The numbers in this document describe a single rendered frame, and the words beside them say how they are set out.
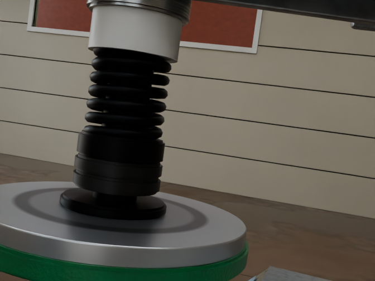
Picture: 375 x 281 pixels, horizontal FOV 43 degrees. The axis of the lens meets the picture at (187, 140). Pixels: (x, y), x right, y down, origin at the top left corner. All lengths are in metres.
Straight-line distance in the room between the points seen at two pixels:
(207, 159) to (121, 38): 6.16
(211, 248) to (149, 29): 0.16
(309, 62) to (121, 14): 6.07
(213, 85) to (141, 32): 6.15
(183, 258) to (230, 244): 0.04
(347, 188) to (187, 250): 6.10
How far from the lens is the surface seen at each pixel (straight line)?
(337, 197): 6.39
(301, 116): 6.34
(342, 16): 0.44
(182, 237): 0.32
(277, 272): 0.48
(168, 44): 0.36
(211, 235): 0.34
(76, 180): 0.37
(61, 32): 7.38
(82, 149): 0.37
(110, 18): 0.36
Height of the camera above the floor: 0.96
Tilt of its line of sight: 3 degrees down
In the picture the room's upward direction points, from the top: 8 degrees clockwise
